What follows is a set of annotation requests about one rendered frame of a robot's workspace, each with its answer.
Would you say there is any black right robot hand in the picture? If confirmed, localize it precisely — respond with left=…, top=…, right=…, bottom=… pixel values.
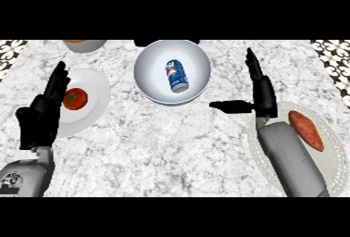
left=208, top=47, right=279, bottom=119

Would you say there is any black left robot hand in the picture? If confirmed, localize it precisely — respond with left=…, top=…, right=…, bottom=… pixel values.
left=14, top=60, right=72, bottom=151

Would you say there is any blue soda can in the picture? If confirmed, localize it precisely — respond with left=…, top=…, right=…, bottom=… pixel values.
left=164, top=58, right=190, bottom=94

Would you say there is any white bowl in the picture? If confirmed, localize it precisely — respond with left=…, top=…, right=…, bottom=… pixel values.
left=133, top=40, right=211, bottom=106

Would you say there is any white round placemat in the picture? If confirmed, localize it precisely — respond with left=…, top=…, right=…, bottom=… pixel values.
left=245, top=101, right=350, bottom=197

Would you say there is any red tomato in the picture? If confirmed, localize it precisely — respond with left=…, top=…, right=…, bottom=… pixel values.
left=62, top=87, right=88, bottom=111

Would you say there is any white plate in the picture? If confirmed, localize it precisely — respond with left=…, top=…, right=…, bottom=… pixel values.
left=54, top=69, right=112, bottom=139

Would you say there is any orange sweet potato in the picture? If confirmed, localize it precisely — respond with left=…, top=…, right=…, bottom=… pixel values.
left=286, top=110, right=325, bottom=153

